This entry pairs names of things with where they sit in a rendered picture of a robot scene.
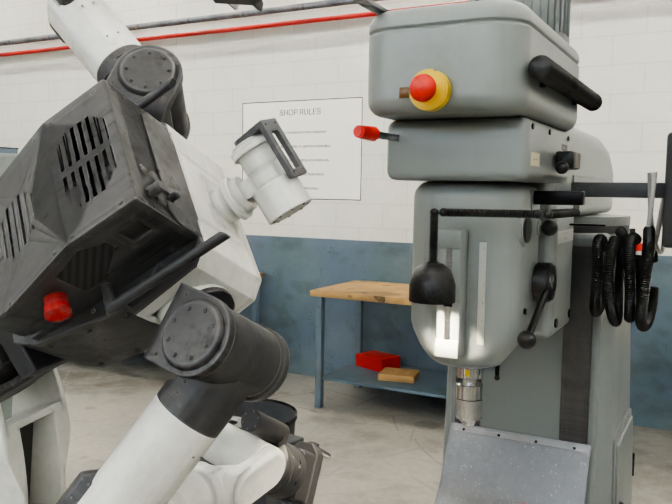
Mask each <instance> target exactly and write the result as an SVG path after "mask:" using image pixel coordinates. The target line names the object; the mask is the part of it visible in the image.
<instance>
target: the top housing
mask: <svg viewBox="0 0 672 504"><path fill-rule="evenodd" d="M369 35H370V38H369V66H368V106H369V109H370V111H371V112H372V113H373V114H374V115H376V116H378V117H381V118H386V119H390V120H395V121H401V120H430V119H459V118H488V117H517V116H522V117H526V118H528V119H531V120H534V121H536V122H539V123H542V124H544V125H547V126H550V127H552V128H556V129H558V130H561V131H564V132H567V131H569V130H571V129H572V128H573V127H574V126H575V124H576V121H577V105H575V106H573V105H572V100H570V99H568V98H566V97H565V96H563V95H561V94H560V93H558V92H556V91H554V90H553V89H551V88H549V87H548V86H546V87H545V88H541V87H540V82H539V81H537V80H536V79H534V78H532V77H531V76H530V74H529V71H528V66H529V63H530V61H531V60H532V59H533V58H534V57H536V56H539V55H545V56H547V57H549V58H550V59H552V60H553V61H554V62H556V63H557V64H558V65H560V66H561V67H562V68H564V69H565V70H566V71H568V72H569V73H570V74H572V75H573V76H574V77H576V78H577V79H578V80H579V66H578V64H579V55H578V53H577V51H576V50H575V49H573V48H572V47H571V46H570V45H569V44H568V43H567V42H566V41H565V40H564V39H562V38H561V37H560V36H559V35H558V34H557V33H556V32H555V31H554V30H553V29H552V28H550V27H549V26H548V25H547V24H546V23H545V22H544V21H543V20H542V19H541V18H539V17H538V16H537V15H536V14H535V13H534V12H533V11H532V10H531V9H530V8H529V7H527V6H526V5H524V4H522V3H520V2H517V1H512V0H480V1H471V2H462V3H453V4H444V5H435V6H426V7H417V8H408V9H399V10H392V11H387V12H384V13H382V14H380V15H378V16H377V17H375V18H374V19H373V20H372V22H371V24H370V29H369ZM425 69H434V70H437V71H440V72H442V73H443V74H445V75H446V76H447V78H448V79H449V81H450V84H451V95H450V98H449V100H448V102H447V103H446V105H445V106H444V107H442V108H441V109H439V110H437V111H432V112H429V111H424V110H421V109H419V108H417V107H416V106H415V105H414V104H413V103H412V101H411V99H410V95H409V98H399V88H401V87H410V83H411V81H412V79H413V78H414V76H415V75H416V74H417V73H419V72H420V71H422V70H425Z"/></svg>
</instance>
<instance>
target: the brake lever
mask: <svg viewBox="0 0 672 504"><path fill-rule="evenodd" d="M353 134H354V136H355V137H356V138H360V139H364V140H368V141H371V142H374V141H376V140H377V139H383V140H389V141H399V134H392V133H386V132H381V131H379V129H378V128H377V127H375V126H364V125H357V126H356V127H355V128H354V130H353Z"/></svg>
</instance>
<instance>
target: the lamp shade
mask: <svg viewBox="0 0 672 504"><path fill-rule="evenodd" d="M455 299H456V284H455V280H454V277H453V273H452V270H451V269H450V268H448V267H447V266H446V265H444V264H443V263H439V262H438V261H437V262H429V261H427V262H426V263H422V264H421V265H419V266H418V267H416V268H415V269H414V271H413V274H412V277H411V280H410V283H409V301H410V302H412V303H418V304H427V305H446V304H453V303H455Z"/></svg>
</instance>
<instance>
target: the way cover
mask: <svg viewBox="0 0 672 504"><path fill-rule="evenodd" d="M475 428H476V429H475ZM469 435H470V436H469ZM463 439H465V440H463ZM470 442H471V443H470ZM475 442H476V443H475ZM566 442H567V441H561V440H555V439H549V438H543V437H537V436H531V435H526V434H520V433H514V432H508V431H502V430H496V429H490V428H484V427H478V426H465V425H463V424H460V423H454V422H451V423H450V429H449V434H448V440H447V445H446V451H445V457H444V462H443V468H442V473H441V479H440V484H439V488H438V492H437V495H436V499H435V502H434V504H490V503H491V504H500V503H501V504H508V503H510V502H511V503H510V504H512V503H514V504H521V503H524V504H585V500H586V491H587V483H588V474H589V465H590V457H591V448H592V446H591V445H585V444H579V443H573V442H567V443H566ZM531 443H532V444H531ZM455 445H456V446H455ZM478 445H479V446H478ZM488 446H489V447H488ZM524 446H526V447H524ZM480 447H481V449H480ZM532 447H534V448H532ZM547 449H548V450H547ZM465 450H466V451H465ZM468 454H469V455H468ZM493 454H494V456H493ZM542 454H543V455H542ZM511 458H512V459H511ZM580 462H582V463H580ZM583 463H584V464H586V465H584V464H583ZM556 464H557V465H556ZM471 465H472V466H471ZM555 465H556V466H555ZM581 465H583V466H581ZM464 466H467V467H464ZM470 466H471V467H472V468H471V467H470ZM489 468H490V469H489ZM531 468H532V469H533V470H532V469H531ZM461 469H463V470H461ZM449 471H450V472H449ZM551 471H552V472H551ZM579 471H580V473H579ZM555 473H556V474H555ZM489 474H490V475H489ZM543 475H544V477H543ZM553 477H554V478H553ZM561 477H563V478H561ZM464 479H465V480H464ZM482 483H483V484H482ZM479 484H480V485H479ZM558 485H560V486H558ZM475 486H476V487H475ZM554 486H555V487H554ZM449 487H450V488H449ZM497 487H498V488H497ZM559 487H560V488H559ZM575 487H576V488H575ZM472 489H473V490H472ZM500 489H501V490H500ZM528 489H529V490H528ZM450 490H451V491H450ZM467 491H468V492H467ZM482 491H483V492H482ZM556 491H557V493H556ZM488 492H489V493H488ZM476 495H477V497H476ZM508 495H509V496H508ZM551 495H552V496H551ZM449 497H450V498H449ZM501 497H503V498H501ZM445 498H446V499H445ZM456 498H457V499H456ZM553 498H554V499H553ZM461 499H462V500H461ZM442 500H443V501H442ZM440 501H441V503H440ZM509 501H510V502H509ZM513 501H514V502H513ZM536 501H537V502H536ZM568 501H569V502H568ZM444 502H446V503H444ZM499 502H500V503H499Z"/></svg>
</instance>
